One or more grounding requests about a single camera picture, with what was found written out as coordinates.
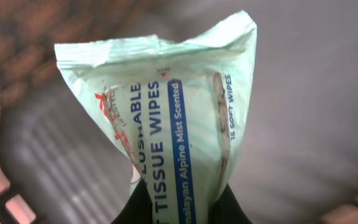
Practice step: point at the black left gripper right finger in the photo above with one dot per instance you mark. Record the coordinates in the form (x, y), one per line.
(226, 210)

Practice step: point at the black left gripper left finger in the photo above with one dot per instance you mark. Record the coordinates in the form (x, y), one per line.
(138, 209)

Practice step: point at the mint tissue wipes pack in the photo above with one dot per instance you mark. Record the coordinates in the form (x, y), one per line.
(178, 111)

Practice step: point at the grey plastic basket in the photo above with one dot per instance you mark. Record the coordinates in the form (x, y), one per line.
(299, 157)

